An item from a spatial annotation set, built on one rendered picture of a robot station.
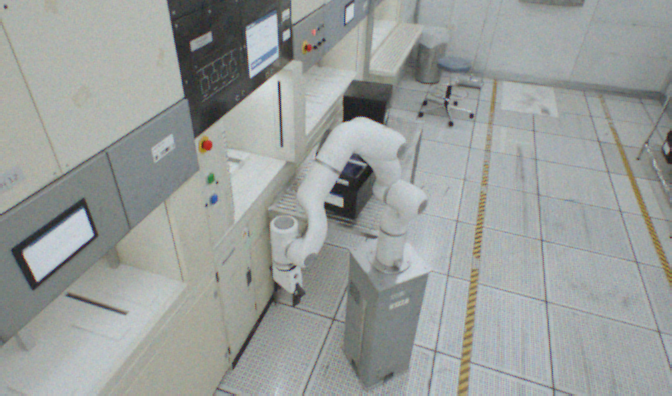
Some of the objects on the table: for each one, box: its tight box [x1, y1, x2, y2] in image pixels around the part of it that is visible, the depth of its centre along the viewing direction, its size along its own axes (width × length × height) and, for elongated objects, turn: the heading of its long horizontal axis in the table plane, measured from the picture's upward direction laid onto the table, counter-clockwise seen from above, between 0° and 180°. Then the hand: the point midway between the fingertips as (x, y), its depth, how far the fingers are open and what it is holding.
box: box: [342, 80, 393, 126], centre depth 299 cm, size 29×29×25 cm
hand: (287, 294), depth 149 cm, fingers open, 8 cm apart
